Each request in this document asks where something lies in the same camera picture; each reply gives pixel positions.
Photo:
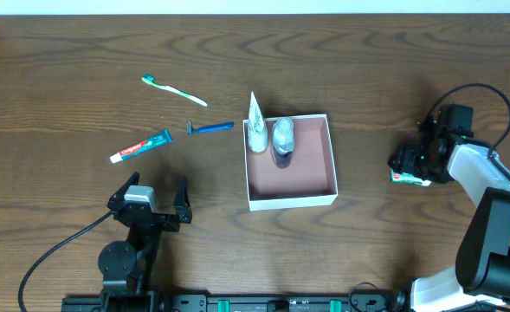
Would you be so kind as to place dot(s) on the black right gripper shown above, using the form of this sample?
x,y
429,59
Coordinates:
x,y
409,160

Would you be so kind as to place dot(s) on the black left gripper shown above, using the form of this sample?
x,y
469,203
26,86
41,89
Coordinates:
x,y
151,217

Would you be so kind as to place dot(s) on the green soap bar pack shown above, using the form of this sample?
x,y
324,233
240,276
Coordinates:
x,y
407,179

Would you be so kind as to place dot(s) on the Colgate toothpaste tube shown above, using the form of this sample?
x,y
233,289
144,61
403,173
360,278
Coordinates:
x,y
156,140

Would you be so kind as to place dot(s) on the green white toothbrush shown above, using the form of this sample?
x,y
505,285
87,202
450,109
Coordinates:
x,y
150,80

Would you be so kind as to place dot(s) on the white Pantene tube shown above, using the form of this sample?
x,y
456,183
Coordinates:
x,y
257,128

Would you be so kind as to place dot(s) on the clear soap pump bottle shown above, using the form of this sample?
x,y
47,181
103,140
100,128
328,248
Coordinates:
x,y
283,142

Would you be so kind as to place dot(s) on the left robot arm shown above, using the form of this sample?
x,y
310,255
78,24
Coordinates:
x,y
126,265

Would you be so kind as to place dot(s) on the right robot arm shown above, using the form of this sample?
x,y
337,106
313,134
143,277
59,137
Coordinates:
x,y
480,278

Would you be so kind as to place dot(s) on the blue disposable razor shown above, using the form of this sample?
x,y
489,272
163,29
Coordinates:
x,y
210,128

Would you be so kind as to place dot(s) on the white box pink interior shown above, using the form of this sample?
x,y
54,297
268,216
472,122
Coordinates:
x,y
309,180

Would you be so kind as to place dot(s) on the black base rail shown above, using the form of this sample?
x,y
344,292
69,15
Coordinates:
x,y
365,300

